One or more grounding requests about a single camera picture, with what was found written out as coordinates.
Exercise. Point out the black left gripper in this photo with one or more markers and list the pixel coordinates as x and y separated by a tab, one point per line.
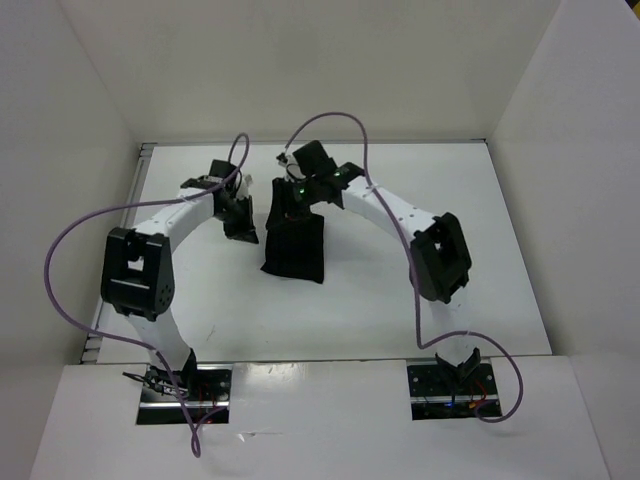
245	231

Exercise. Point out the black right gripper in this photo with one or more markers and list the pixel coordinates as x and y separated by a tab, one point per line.
279	214

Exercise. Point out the black skirt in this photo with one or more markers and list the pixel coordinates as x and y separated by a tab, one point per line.
295	250

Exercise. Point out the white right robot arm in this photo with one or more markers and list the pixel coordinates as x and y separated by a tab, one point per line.
438	255

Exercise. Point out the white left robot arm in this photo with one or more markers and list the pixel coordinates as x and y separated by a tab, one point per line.
138	275

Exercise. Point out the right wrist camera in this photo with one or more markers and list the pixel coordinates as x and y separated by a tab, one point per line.
292	169

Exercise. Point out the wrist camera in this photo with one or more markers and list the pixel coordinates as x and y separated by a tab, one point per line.
292	169
244	186

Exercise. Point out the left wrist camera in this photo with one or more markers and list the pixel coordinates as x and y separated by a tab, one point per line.
244	186

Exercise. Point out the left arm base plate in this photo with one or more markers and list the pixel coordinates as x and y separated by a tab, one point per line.
207	403

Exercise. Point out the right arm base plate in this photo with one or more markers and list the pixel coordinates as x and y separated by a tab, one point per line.
438	390

